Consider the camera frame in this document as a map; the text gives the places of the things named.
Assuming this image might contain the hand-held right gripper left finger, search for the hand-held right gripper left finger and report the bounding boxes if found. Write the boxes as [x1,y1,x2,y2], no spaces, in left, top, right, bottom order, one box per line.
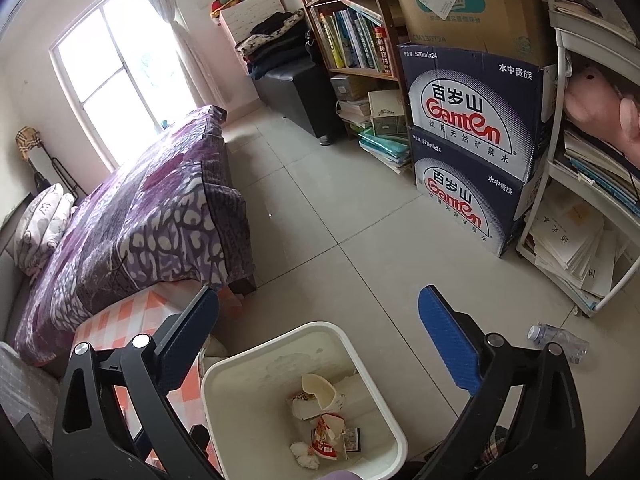
[52,286,223,480]

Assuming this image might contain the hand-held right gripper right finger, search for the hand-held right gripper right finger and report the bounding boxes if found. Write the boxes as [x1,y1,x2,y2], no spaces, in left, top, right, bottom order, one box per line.
[419,286,587,480]

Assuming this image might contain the white plastic bin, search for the white plastic bin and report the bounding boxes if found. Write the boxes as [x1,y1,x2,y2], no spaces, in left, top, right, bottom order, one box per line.
[200,321,408,480]

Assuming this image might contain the crushed paper cup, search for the crushed paper cup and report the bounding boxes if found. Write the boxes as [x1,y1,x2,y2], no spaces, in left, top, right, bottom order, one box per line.
[287,373,347,420]

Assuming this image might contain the red snack wrapper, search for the red snack wrapper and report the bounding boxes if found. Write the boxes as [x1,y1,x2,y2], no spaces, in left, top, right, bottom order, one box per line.
[310,412,351,461]

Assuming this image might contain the white tissue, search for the white tissue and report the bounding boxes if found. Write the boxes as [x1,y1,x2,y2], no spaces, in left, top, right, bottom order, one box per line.
[291,441,321,470]

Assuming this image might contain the orange checked tablecloth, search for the orange checked tablecloth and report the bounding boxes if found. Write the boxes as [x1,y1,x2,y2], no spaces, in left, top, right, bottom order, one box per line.
[75,287,241,461]

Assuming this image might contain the clear plastic bottle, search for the clear plastic bottle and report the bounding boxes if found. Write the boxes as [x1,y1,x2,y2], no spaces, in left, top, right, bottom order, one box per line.
[527,323,590,365]

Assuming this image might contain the bed with purple blanket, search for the bed with purple blanket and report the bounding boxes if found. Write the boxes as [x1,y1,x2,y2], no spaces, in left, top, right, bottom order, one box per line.
[12,105,256,366]

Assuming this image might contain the blue water carton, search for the blue water carton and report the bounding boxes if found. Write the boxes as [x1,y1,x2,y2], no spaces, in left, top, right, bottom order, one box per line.
[397,42,556,183]
[407,125,543,259]

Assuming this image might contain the pile of white booklets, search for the pile of white booklets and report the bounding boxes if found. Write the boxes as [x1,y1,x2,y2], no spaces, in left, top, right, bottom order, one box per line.
[527,195,621,311]

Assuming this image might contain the grey checked cloth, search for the grey checked cloth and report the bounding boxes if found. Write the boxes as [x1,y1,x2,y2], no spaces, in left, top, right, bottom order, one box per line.
[0,342,61,421]

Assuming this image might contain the folded white patterned quilt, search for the folded white patterned quilt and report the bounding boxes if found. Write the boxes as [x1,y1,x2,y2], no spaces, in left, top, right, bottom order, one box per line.
[14,183,76,276]

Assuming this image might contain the stack of books on floor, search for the stack of books on floor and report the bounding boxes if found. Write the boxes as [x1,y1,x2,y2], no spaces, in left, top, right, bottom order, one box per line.
[340,90,416,176]

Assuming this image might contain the black coat rack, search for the black coat rack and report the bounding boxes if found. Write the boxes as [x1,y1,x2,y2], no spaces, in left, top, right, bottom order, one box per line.
[30,152,86,201]

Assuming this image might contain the leaning books in rack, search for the leaning books in rack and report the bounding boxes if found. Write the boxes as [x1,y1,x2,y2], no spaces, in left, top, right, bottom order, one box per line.
[562,127,640,201]

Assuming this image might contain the plaid scarf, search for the plaid scarf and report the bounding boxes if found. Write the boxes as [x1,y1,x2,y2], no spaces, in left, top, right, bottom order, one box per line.
[15,127,43,153]

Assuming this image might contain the black bench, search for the black bench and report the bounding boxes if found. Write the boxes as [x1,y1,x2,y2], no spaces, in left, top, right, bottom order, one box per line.
[265,57,346,146]

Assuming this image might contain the window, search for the window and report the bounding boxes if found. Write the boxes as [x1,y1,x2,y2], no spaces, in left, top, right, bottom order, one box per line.
[49,0,201,168]

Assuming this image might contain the pink plush toy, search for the pink plush toy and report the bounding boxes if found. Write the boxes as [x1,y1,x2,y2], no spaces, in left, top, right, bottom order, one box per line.
[564,67,640,158]

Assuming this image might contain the white metal rack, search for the white metal rack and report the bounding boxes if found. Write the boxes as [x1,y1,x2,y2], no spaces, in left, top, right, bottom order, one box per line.
[515,0,640,318]

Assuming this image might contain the white curtain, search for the white curtain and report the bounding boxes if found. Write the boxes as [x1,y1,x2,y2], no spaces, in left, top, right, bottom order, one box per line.
[132,0,223,108]

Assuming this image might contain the stack of folded clothes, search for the stack of folded clothes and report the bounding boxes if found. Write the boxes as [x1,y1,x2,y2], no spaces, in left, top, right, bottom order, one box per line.
[235,10,313,80]

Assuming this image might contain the brown cardboard box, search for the brown cardboard box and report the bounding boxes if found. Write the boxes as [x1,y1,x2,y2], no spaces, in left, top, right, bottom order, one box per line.
[377,0,556,66]

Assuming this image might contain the pink white dresser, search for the pink white dresser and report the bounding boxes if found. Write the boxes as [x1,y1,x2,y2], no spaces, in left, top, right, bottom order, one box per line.
[218,0,291,46]

